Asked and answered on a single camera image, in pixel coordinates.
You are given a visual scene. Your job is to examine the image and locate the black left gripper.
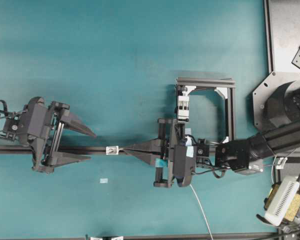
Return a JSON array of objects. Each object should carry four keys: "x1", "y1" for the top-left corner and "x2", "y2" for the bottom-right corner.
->
[{"x1": 26, "y1": 101, "x2": 97, "y2": 173}]

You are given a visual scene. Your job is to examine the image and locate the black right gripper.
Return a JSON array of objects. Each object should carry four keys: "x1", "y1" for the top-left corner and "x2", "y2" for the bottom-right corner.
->
[{"x1": 123, "y1": 118, "x2": 198, "y2": 188}]

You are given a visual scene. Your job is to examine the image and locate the thin white wire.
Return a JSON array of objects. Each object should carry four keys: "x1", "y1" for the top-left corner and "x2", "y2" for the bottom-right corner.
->
[{"x1": 189, "y1": 184, "x2": 215, "y2": 240}]

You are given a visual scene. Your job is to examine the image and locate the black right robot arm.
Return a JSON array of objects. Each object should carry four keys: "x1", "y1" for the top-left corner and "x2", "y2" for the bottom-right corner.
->
[{"x1": 123, "y1": 81, "x2": 300, "y2": 188}]

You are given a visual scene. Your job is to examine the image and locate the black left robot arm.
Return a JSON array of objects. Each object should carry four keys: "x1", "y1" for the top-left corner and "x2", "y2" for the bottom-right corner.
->
[{"x1": 0, "y1": 96, "x2": 96, "y2": 174}]

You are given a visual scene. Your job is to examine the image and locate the small clear tape piece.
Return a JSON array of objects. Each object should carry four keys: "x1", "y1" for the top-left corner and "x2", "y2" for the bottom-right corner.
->
[{"x1": 99, "y1": 178, "x2": 109, "y2": 184}]

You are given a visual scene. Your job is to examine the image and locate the white clamp block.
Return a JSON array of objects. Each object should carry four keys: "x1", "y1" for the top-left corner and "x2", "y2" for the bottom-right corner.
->
[{"x1": 176, "y1": 85, "x2": 197, "y2": 123}]

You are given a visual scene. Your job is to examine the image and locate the white vented power adapter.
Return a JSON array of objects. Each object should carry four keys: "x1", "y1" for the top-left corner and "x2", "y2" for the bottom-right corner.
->
[{"x1": 264, "y1": 176, "x2": 300, "y2": 227}]

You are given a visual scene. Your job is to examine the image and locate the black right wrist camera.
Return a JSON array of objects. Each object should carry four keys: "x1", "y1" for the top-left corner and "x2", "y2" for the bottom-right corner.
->
[{"x1": 172, "y1": 145, "x2": 195, "y2": 187}]

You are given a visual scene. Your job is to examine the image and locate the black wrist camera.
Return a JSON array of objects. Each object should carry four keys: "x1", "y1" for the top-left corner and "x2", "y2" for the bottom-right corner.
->
[
  {"x1": 16, "y1": 97, "x2": 50, "y2": 146},
  {"x1": 172, "y1": 145, "x2": 195, "y2": 187}
]

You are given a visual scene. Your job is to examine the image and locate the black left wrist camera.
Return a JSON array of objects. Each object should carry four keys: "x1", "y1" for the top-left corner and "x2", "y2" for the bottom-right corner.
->
[{"x1": 16, "y1": 97, "x2": 50, "y2": 146}]

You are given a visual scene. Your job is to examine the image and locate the silver bracket with hole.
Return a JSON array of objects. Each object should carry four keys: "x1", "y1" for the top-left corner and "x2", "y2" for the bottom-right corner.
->
[{"x1": 105, "y1": 145, "x2": 120, "y2": 155}]

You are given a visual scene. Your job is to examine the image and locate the black long aluminium rail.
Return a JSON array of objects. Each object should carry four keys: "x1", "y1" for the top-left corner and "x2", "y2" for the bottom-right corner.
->
[{"x1": 0, "y1": 144, "x2": 161, "y2": 156}]

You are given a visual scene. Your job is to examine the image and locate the black aluminium frame fixture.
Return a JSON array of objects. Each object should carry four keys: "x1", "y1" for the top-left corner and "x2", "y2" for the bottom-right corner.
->
[{"x1": 174, "y1": 76, "x2": 236, "y2": 143}]

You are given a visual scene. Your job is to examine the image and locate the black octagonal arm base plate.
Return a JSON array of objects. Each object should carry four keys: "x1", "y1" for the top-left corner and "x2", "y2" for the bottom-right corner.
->
[{"x1": 252, "y1": 71, "x2": 300, "y2": 132}]

